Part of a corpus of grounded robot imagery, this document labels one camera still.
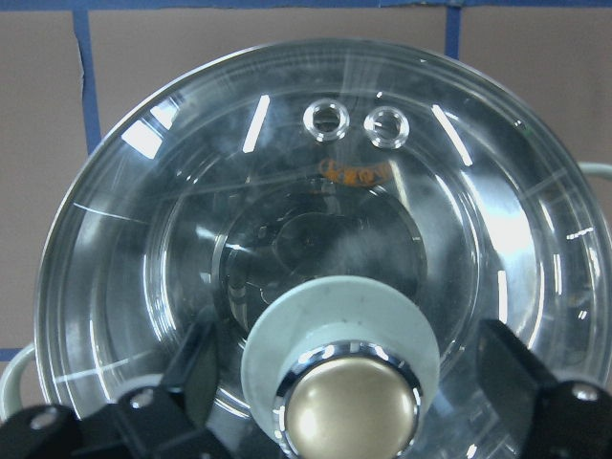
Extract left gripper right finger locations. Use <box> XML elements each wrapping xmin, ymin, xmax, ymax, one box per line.
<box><xmin>415</xmin><ymin>318</ymin><xmax>612</xmax><ymax>459</ymax></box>

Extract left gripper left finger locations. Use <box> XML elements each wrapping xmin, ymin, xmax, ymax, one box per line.
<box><xmin>1</xmin><ymin>319</ymin><xmax>277</xmax><ymax>458</ymax></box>

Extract glass pot lid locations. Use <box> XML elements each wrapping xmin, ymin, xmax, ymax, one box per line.
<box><xmin>34</xmin><ymin>39</ymin><xmax>611</xmax><ymax>458</ymax></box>

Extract pale green electric pot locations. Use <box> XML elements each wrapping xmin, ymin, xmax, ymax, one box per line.
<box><xmin>1</xmin><ymin>162</ymin><xmax>611</xmax><ymax>422</ymax></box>

